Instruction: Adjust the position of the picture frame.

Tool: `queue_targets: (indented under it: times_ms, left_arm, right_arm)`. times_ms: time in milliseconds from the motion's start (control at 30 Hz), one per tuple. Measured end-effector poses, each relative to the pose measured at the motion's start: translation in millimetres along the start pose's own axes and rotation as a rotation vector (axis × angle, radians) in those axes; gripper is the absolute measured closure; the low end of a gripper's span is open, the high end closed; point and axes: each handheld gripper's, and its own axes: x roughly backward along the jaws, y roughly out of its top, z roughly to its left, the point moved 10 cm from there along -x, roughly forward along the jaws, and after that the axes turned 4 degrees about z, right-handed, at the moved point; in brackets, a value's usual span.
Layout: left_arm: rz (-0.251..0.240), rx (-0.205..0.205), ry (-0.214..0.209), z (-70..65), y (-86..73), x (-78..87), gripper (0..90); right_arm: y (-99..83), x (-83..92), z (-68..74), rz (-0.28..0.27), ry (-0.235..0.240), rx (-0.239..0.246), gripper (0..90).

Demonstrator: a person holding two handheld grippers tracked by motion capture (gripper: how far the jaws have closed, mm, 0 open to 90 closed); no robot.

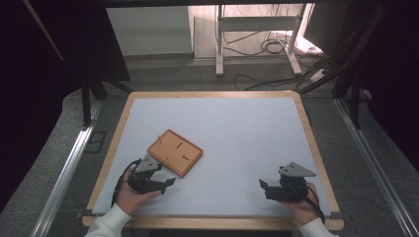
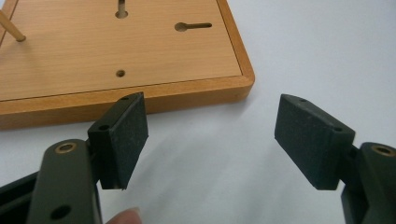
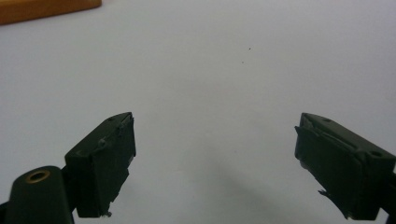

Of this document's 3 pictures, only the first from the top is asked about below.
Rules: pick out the aluminium rail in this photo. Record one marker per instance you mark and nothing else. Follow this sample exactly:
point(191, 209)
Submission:
point(62, 184)
point(378, 171)

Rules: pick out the white power strip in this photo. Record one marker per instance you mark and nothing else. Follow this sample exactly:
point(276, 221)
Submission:
point(318, 75)

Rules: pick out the white table sheet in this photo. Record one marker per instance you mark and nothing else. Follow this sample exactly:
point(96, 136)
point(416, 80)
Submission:
point(230, 138)

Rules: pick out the black metal stand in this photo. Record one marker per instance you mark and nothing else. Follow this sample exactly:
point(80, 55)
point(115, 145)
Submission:
point(355, 98)
point(86, 98)

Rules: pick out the person's right hand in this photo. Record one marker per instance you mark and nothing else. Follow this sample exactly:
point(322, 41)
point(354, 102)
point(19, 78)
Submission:
point(304, 209)

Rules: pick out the person's left hand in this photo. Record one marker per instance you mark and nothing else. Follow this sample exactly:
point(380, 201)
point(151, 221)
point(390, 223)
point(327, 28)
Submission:
point(128, 197)

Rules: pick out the white board panel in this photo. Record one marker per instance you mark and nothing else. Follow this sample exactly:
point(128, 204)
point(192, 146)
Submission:
point(148, 29)

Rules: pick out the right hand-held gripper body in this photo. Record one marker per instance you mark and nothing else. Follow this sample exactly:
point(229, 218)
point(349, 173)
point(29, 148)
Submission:
point(291, 189)

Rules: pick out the wooden photo frame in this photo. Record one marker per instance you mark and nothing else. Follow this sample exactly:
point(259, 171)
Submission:
point(174, 152)

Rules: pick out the white metal desk frame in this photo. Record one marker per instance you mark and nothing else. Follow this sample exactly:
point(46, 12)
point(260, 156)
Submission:
point(219, 39)

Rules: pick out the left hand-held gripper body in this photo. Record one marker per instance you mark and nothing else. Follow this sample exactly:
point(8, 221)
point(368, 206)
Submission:
point(145, 179)

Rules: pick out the thin wooden stick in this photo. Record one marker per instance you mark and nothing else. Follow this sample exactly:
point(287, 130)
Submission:
point(42, 29)

